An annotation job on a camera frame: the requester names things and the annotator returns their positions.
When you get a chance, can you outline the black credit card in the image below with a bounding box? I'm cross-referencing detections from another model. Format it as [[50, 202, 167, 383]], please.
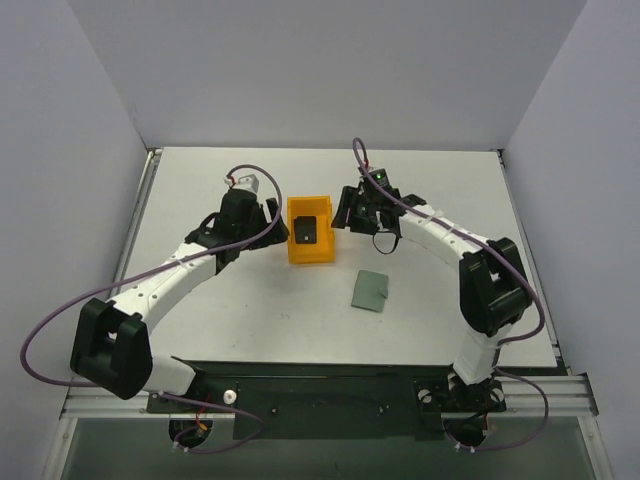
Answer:
[[293, 216, 318, 245]]

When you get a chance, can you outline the yellow plastic bin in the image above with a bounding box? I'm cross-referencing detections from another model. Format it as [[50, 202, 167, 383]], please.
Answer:
[[286, 196, 336, 265]]

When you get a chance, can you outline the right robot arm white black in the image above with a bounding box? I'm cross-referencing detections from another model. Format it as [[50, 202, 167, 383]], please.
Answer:
[[332, 180, 532, 409]]

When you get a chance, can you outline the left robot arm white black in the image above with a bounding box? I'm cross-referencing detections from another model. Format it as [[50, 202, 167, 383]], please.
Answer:
[[70, 187, 288, 412]]

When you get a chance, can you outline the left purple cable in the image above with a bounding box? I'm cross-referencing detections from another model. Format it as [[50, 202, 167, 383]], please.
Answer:
[[19, 164, 291, 455]]

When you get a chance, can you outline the purple cable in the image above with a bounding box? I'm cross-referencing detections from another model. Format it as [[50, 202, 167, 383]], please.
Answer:
[[19, 164, 291, 455], [352, 137, 555, 455]]

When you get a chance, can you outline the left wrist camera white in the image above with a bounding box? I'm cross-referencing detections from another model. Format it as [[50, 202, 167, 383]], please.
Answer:
[[224, 174, 260, 195]]

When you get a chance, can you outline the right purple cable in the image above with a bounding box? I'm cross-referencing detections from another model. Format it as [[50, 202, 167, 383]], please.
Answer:
[[352, 137, 555, 455]]

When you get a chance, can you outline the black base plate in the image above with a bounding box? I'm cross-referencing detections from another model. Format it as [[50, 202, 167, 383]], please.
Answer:
[[139, 359, 509, 444]]

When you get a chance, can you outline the aluminium rail frame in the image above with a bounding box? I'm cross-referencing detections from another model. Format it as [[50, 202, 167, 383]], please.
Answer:
[[42, 147, 601, 480]]

